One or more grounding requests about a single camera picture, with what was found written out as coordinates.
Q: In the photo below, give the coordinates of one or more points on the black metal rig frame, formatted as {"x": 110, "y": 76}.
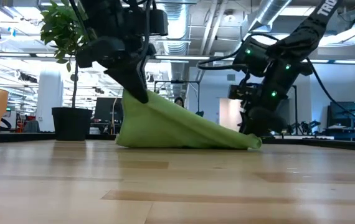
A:
{"x": 295, "y": 109}
{"x": 177, "y": 81}

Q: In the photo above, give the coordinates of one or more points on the black monitor on desk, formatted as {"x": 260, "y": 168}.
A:
{"x": 342, "y": 113}

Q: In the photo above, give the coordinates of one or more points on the black background robot arm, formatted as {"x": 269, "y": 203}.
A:
{"x": 302, "y": 127}

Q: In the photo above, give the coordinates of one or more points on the silver corrugated ceiling duct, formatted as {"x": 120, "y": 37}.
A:
{"x": 177, "y": 25}

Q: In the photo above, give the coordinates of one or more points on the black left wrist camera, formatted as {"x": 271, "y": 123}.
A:
{"x": 159, "y": 21}

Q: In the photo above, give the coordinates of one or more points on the pale pink door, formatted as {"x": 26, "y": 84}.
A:
{"x": 227, "y": 118}

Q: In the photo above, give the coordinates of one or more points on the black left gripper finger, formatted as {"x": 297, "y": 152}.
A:
{"x": 134, "y": 84}

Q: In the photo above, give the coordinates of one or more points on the silver smooth ceiling duct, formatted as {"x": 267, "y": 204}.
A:
{"x": 267, "y": 12}

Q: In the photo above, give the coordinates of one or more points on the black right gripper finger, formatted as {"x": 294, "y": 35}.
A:
{"x": 246, "y": 123}

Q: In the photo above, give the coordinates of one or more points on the smooth green microfiber towel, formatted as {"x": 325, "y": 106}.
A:
{"x": 165, "y": 127}

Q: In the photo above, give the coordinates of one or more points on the round ceiling smoke detector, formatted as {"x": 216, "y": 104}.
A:
{"x": 230, "y": 17}

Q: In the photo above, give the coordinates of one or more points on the black computer monitor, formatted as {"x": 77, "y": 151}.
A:
{"x": 106, "y": 109}

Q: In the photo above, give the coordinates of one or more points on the green leafy indoor tree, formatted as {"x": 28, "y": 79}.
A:
{"x": 59, "y": 31}

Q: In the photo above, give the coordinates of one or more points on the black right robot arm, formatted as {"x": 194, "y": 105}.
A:
{"x": 302, "y": 34}

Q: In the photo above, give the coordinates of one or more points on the long ceiling light strip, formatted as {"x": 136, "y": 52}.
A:
{"x": 180, "y": 57}

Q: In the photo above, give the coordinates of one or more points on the grey wall air vent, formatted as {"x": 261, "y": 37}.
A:
{"x": 231, "y": 77}

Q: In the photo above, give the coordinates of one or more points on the white building column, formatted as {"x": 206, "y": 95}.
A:
{"x": 50, "y": 102}

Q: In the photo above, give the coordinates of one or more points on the person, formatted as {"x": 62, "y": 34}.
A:
{"x": 179, "y": 102}

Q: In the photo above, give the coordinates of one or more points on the black plant pot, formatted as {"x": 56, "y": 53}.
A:
{"x": 71, "y": 124}

